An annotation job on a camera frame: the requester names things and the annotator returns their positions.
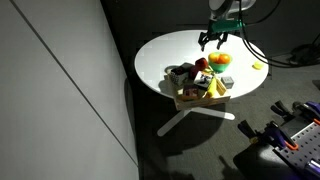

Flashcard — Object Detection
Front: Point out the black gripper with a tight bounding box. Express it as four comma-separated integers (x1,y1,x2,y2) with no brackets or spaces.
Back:
198,29,230,52

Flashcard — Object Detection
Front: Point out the red toy apple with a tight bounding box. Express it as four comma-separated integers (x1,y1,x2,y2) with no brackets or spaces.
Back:
194,57,209,70

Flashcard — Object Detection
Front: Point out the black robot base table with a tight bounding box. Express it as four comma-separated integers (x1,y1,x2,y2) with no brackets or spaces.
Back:
233,143,320,180

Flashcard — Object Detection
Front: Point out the small yellow toy fruit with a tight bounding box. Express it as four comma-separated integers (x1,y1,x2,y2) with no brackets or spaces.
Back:
209,53,220,64

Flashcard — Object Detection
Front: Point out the orange toy fruit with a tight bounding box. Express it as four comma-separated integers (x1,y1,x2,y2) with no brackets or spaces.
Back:
217,53,232,65

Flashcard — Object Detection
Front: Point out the yellow toy banana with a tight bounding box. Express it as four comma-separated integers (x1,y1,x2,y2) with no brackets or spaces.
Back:
206,77,218,99

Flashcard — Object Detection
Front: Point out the yellow toy lemon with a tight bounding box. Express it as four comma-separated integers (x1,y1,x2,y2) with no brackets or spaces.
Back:
252,60,265,71

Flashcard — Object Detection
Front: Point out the wooden tray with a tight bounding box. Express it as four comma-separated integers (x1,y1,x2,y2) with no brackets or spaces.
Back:
166,65,232,111

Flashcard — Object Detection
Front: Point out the green plastic bowl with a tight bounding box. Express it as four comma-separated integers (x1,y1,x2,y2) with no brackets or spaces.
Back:
207,51,233,73

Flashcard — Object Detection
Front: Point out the magenta cube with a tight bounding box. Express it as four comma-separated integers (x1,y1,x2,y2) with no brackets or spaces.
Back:
188,65,201,80

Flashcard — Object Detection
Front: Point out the black white checkered cube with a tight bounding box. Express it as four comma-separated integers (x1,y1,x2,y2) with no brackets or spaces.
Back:
193,70,214,90

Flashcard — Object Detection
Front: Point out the yellow wedge block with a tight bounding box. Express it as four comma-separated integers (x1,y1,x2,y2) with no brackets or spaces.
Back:
215,78,228,96

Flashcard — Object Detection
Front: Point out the black cube with red print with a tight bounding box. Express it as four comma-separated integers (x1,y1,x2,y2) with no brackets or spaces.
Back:
169,63,194,87

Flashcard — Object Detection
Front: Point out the purple cube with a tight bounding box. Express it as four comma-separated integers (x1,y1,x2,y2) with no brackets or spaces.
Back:
182,85,200,101

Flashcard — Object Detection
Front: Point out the white table base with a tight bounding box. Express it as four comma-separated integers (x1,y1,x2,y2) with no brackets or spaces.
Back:
156,106,236,138

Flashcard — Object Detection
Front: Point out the perforated metal breadboard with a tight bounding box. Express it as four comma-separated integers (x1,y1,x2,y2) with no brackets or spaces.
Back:
273,121,320,174

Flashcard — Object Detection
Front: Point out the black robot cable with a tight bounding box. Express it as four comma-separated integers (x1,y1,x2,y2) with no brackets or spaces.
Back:
238,0,320,68

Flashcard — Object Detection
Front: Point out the purple clamp with orange handle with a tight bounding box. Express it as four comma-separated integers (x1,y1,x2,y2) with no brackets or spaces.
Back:
270,99,320,125
237,119,300,152

